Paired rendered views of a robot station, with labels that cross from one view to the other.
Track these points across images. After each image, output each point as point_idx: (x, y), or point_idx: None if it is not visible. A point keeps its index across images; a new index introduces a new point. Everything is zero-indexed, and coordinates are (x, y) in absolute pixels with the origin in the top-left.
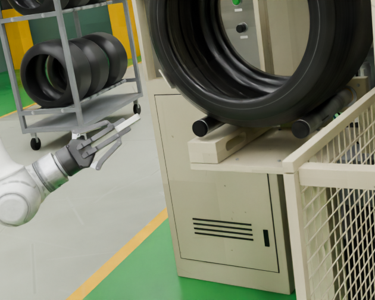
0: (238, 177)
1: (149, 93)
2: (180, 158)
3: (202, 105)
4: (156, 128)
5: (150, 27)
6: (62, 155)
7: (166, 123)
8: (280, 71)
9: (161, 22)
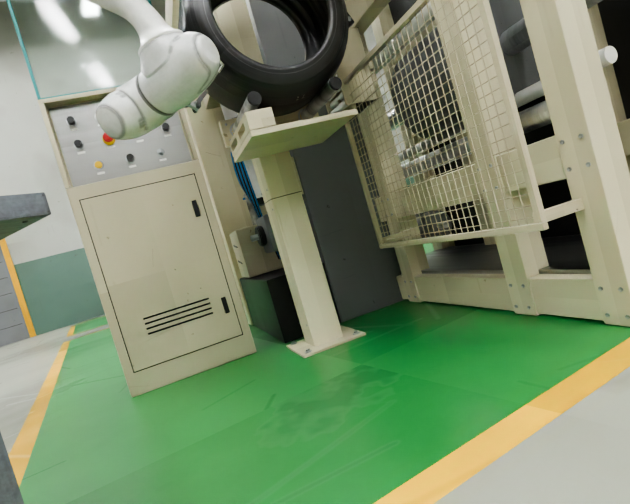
0: (188, 255)
1: (72, 200)
2: (120, 258)
3: (255, 76)
4: (85, 235)
5: (196, 14)
6: None
7: (99, 225)
8: None
9: (209, 8)
